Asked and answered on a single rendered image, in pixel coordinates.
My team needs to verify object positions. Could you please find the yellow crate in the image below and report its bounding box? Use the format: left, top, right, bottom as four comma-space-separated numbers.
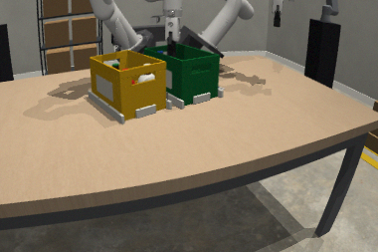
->
90, 50, 166, 121

